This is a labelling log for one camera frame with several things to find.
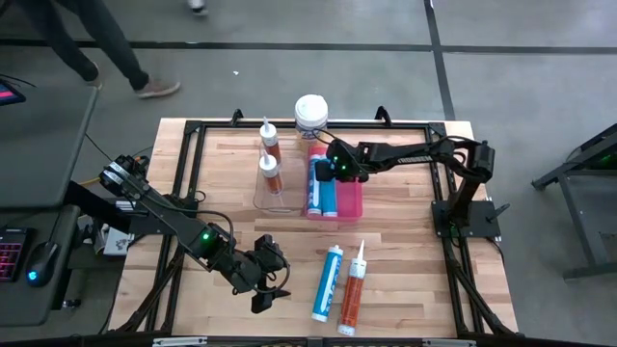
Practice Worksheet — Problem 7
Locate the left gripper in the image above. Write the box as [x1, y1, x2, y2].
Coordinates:
[229, 233, 292, 315]

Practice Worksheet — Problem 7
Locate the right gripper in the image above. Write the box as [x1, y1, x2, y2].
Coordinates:
[315, 160, 371, 184]

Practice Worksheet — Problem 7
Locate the blue silicone tube white cap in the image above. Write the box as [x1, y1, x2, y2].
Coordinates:
[321, 180, 338, 218]
[310, 244, 345, 323]
[307, 153, 324, 217]

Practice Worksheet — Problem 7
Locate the orange sealant tube white nozzle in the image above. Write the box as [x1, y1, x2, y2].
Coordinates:
[259, 117, 283, 165]
[335, 239, 367, 337]
[258, 149, 284, 196]

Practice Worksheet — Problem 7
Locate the Lysol wipes canister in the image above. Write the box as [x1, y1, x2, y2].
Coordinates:
[294, 93, 330, 141]

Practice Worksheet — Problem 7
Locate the clear plastic bin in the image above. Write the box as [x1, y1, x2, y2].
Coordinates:
[253, 139, 309, 214]

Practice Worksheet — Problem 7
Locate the pink plastic bin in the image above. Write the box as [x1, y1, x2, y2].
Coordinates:
[305, 144, 364, 222]

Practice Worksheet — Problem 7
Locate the small white box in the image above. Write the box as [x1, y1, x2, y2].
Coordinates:
[103, 226, 134, 256]

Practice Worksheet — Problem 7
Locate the black diagonal desk strut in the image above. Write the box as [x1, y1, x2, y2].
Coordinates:
[65, 180, 134, 232]

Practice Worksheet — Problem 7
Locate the black computer mouse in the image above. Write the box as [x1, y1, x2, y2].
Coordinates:
[24, 240, 60, 289]

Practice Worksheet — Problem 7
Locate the black computer desk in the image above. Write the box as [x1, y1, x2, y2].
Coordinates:
[0, 204, 82, 328]

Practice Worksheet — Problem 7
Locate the backlit keyboard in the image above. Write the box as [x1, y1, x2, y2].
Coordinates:
[0, 227, 28, 283]

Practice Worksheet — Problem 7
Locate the grey side desk top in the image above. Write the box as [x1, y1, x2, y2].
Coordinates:
[0, 86, 100, 209]

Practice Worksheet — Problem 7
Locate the black metal stand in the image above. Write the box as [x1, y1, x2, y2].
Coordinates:
[529, 122, 617, 281]

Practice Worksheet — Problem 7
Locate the screen with pink display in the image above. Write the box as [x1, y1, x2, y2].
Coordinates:
[0, 79, 27, 106]

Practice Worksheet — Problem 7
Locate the silver frame bracket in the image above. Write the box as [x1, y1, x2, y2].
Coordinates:
[151, 336, 208, 347]
[421, 338, 477, 347]

